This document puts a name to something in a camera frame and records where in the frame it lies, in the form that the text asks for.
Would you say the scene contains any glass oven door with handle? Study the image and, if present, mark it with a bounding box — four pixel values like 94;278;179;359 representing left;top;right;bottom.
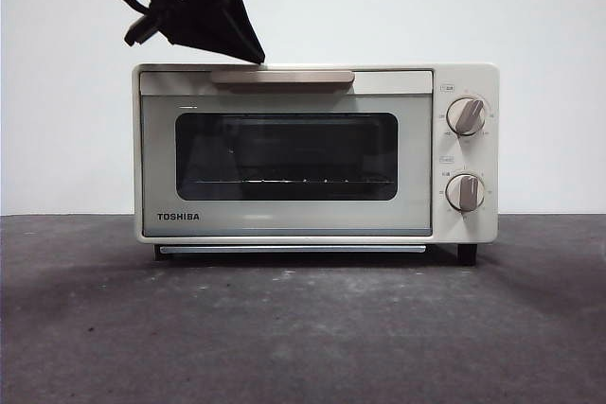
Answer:
139;70;435;238

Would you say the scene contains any silver oven crumb tray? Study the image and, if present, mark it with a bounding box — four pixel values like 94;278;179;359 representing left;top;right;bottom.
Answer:
159;245;427;255

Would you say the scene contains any cream toaster oven body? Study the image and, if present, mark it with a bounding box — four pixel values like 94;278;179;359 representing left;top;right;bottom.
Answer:
132;61;500;247

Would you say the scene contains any beige oven temperature knob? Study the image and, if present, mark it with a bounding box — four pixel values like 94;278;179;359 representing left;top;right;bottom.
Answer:
447;97;489;136

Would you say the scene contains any beige oven timer knob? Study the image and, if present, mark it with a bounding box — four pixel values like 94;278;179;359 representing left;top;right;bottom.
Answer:
446;172;487;212

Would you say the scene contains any black wire oven rack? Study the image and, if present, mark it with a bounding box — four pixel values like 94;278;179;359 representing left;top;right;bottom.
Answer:
196;176;383;186

